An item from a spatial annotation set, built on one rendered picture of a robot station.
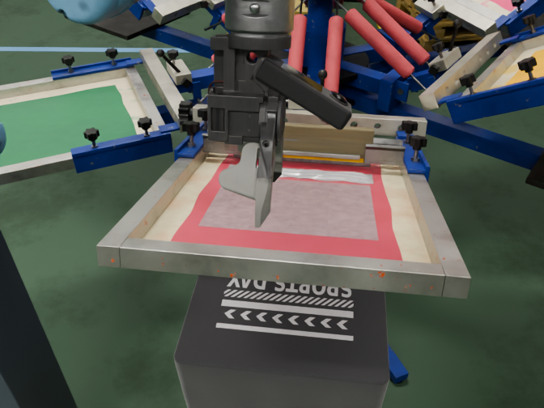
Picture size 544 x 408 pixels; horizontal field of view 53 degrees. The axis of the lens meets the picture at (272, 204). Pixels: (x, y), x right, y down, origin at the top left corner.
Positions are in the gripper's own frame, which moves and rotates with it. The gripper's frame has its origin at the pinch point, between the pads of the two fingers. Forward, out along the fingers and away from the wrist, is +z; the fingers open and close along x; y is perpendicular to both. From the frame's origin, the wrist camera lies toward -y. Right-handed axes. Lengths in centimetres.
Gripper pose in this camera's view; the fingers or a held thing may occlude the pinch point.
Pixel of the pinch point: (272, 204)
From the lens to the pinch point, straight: 66.8
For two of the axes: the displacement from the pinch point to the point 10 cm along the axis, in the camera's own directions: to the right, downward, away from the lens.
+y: -9.9, -0.8, 0.9
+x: -1.2, 3.8, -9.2
